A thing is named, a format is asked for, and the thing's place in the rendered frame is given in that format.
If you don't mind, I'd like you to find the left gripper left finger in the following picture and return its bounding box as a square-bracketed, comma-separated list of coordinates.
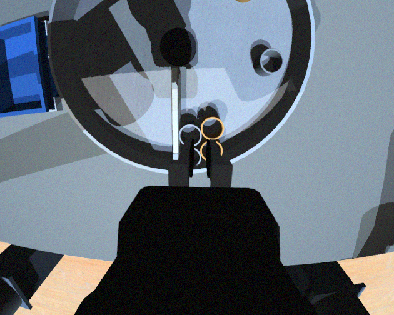
[168, 139, 194, 187]

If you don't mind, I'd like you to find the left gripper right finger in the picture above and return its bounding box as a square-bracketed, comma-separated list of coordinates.
[206, 139, 233, 188]

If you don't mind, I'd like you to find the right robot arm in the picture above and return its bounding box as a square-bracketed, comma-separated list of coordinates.
[313, 291, 370, 315]

